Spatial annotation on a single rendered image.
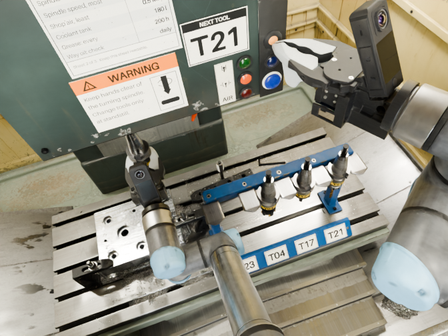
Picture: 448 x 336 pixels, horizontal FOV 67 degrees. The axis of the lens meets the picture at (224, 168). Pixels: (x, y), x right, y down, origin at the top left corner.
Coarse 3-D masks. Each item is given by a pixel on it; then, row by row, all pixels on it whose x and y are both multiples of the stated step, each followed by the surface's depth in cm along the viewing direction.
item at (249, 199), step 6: (240, 192) 97; (246, 192) 96; (252, 192) 96; (240, 198) 96; (246, 198) 95; (252, 198) 95; (246, 204) 94; (252, 204) 94; (258, 204) 94; (246, 210) 93; (252, 210) 93
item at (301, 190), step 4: (296, 176) 97; (312, 176) 96; (312, 180) 96; (296, 184) 95; (312, 184) 95; (296, 188) 95; (300, 188) 94; (304, 188) 94; (308, 188) 95; (312, 188) 95; (300, 192) 96; (304, 192) 96
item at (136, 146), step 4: (128, 136) 84; (132, 136) 85; (136, 136) 86; (128, 140) 85; (132, 140) 85; (136, 140) 86; (140, 140) 88; (128, 144) 87; (132, 144) 86; (136, 144) 87; (140, 144) 88; (144, 144) 90; (132, 148) 87; (136, 148) 88; (140, 148) 88; (144, 148) 90; (132, 152) 89; (136, 152) 88; (140, 152) 89
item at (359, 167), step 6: (348, 156) 100; (354, 156) 100; (348, 162) 99; (354, 162) 99; (360, 162) 98; (354, 168) 97; (360, 168) 97; (366, 168) 97; (354, 174) 97; (360, 174) 96
